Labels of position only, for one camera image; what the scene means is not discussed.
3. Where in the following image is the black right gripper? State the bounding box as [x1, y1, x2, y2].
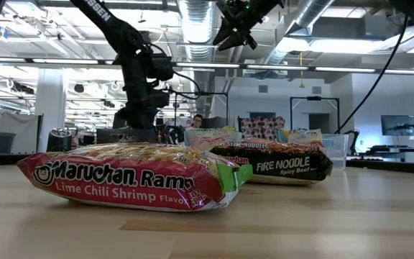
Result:
[211, 0, 285, 52]

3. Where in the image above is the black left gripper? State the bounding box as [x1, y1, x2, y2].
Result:
[112, 89, 170, 130]

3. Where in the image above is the dark grey plastic bin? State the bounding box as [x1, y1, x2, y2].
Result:
[95, 128, 158, 145]

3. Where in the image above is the lime chili shrimp ramen pack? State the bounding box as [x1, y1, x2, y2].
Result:
[16, 142, 254, 213]
[185, 129, 239, 150]

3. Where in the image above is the black Fire Noodle ramen pack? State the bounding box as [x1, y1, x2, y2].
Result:
[210, 137, 334, 187]

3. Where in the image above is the clear plastic bin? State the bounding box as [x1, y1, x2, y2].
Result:
[183, 127, 242, 152]
[277, 128, 350, 170]

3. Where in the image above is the person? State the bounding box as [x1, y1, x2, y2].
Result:
[187, 114, 208, 131]

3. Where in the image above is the black round container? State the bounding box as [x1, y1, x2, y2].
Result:
[47, 128, 73, 152]

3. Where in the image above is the white pillar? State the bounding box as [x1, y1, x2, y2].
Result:
[34, 68, 67, 152]

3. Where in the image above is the long ceiling light bar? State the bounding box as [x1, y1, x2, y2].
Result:
[0, 55, 414, 77]

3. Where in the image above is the patterned chair back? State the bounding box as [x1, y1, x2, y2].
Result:
[238, 115, 286, 141]

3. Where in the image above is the white fabric partition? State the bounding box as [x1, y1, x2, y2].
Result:
[0, 112, 41, 154]

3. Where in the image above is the grey office chair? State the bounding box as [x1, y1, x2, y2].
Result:
[0, 132, 17, 155]

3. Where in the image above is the silver ventilation duct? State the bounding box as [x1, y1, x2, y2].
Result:
[253, 0, 337, 78]
[178, 0, 222, 116]

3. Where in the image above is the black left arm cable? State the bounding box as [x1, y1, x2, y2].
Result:
[169, 70, 203, 101]

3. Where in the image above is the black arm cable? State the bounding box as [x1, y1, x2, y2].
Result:
[169, 70, 203, 101]
[335, 14, 409, 135]

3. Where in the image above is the black metal frame stand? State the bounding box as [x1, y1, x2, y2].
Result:
[173, 91, 229, 129]
[289, 96, 341, 132]

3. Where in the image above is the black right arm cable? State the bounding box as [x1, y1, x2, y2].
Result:
[335, 14, 409, 135]

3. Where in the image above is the dark wall monitor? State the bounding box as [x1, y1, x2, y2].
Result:
[379, 114, 414, 137]

